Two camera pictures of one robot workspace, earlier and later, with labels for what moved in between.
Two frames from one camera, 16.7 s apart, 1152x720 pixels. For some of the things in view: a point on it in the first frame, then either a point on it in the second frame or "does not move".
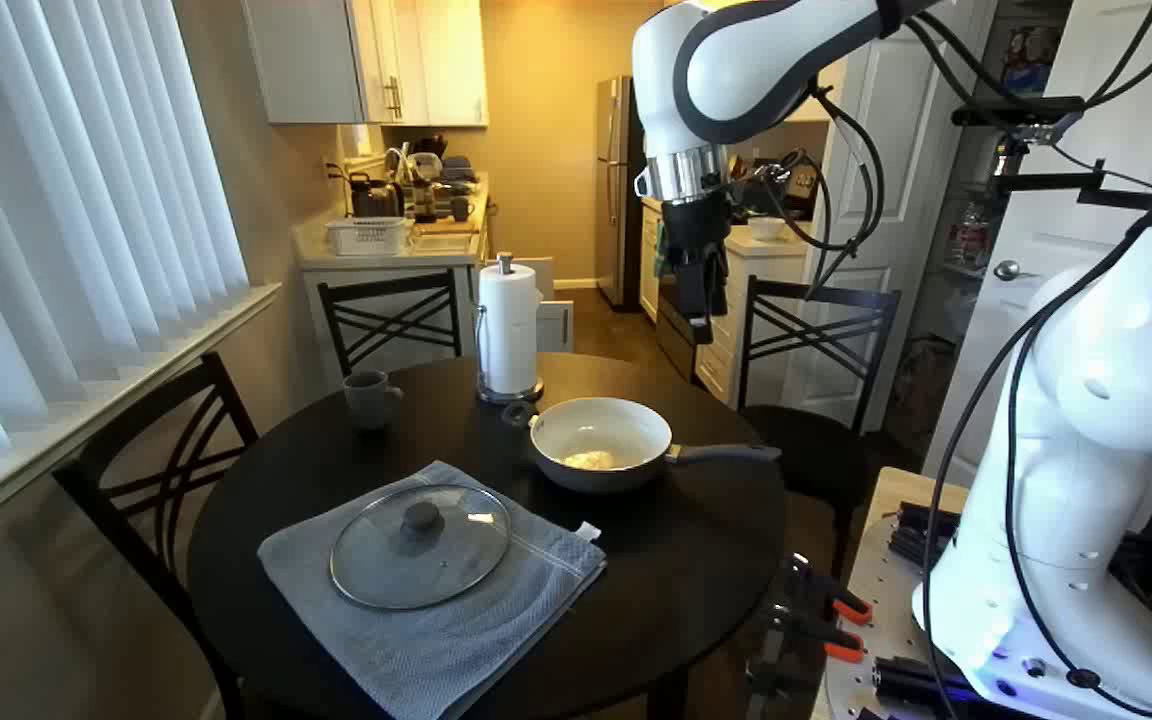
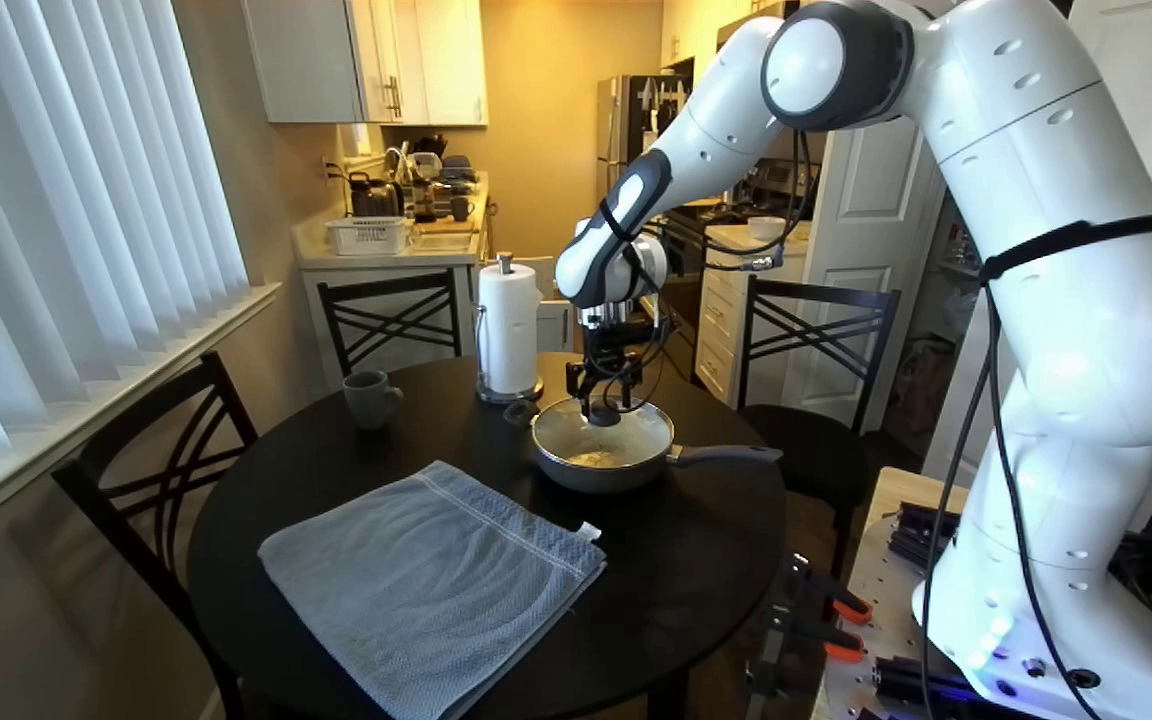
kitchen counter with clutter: x=401 y=208 does not move
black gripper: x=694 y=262 to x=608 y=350
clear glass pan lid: x=423 y=544 to x=639 y=436
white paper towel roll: x=505 y=330 does not move
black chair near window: x=149 y=481 does not move
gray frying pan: x=608 y=445 does not move
